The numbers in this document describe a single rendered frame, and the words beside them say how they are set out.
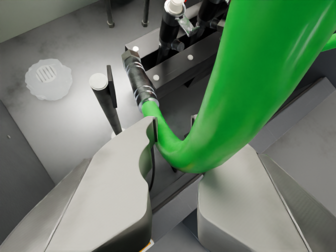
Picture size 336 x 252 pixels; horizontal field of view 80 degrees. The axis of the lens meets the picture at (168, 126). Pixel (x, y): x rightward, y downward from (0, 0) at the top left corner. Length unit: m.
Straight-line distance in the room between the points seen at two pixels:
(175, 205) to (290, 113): 0.30
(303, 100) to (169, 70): 0.30
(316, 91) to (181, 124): 0.31
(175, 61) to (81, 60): 0.26
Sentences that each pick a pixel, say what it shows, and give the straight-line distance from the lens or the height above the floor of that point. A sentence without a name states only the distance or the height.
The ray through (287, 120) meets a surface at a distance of 0.49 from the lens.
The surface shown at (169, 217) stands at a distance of 0.37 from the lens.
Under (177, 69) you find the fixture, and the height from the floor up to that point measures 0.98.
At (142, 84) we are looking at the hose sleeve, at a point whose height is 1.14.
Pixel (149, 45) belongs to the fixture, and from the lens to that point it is 0.40.
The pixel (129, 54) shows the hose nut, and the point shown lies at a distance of 0.24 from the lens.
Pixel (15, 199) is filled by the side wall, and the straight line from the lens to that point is 0.36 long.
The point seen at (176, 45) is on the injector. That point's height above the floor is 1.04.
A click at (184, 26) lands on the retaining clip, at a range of 0.29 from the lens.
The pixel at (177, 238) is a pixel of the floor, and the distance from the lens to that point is 1.40.
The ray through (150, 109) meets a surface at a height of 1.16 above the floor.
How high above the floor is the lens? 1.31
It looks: 75 degrees down
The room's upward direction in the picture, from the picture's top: 39 degrees clockwise
